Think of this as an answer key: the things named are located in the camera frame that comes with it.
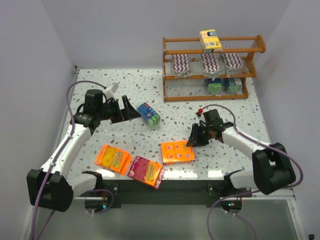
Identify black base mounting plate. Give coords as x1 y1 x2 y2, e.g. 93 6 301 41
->
103 179 250 209

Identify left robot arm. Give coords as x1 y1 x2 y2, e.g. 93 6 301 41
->
26 89 141 212

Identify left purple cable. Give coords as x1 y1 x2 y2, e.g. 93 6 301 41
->
29 80 116 240

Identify aluminium rail frame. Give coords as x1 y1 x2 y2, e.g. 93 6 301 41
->
252 188 296 200

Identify pink grey zigzag sponge pack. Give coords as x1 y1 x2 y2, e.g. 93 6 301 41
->
222 52 245 77

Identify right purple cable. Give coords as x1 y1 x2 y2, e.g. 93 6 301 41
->
196 104 304 240

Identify orange Scrub Daddy box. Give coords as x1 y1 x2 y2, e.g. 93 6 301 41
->
94 144 133 176

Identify purple cable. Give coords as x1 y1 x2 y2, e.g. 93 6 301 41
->
29 80 116 240
196 104 304 240

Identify yellow sponge pack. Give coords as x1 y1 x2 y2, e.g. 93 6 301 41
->
199 29 223 53

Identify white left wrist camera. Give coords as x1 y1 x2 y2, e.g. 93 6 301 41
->
103 82 119 100

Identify pink Scrub Mommy box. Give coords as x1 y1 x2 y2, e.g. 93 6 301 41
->
127 156 166 189

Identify orange Scrub Mommy box back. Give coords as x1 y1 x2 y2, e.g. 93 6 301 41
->
161 140 196 165

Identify blue green sponge pack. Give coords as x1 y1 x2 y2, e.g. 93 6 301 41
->
223 78 243 95
205 78 223 95
136 102 161 129

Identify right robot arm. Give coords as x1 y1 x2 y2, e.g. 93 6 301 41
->
186 109 296 195

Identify orange wooden shelf rack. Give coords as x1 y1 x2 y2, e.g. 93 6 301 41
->
162 35 266 102

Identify silver scourer pack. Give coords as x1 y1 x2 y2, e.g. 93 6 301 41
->
172 54 192 78

